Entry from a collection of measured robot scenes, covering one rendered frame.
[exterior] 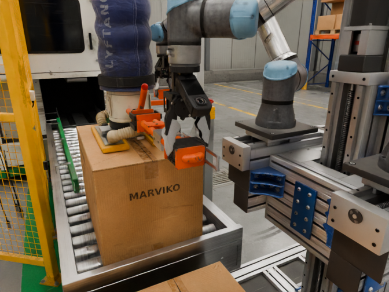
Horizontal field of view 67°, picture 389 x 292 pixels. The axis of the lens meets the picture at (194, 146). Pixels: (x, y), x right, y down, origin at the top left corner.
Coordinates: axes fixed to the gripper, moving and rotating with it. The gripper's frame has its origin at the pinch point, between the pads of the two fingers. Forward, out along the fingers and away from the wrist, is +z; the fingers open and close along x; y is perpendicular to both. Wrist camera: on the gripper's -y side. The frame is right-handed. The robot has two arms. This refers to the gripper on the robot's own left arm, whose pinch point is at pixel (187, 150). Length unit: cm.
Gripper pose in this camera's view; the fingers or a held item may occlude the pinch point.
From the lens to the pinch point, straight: 71.9
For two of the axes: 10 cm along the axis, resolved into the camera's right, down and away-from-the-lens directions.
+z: -0.1, 9.5, 3.2
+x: -9.0, 1.3, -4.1
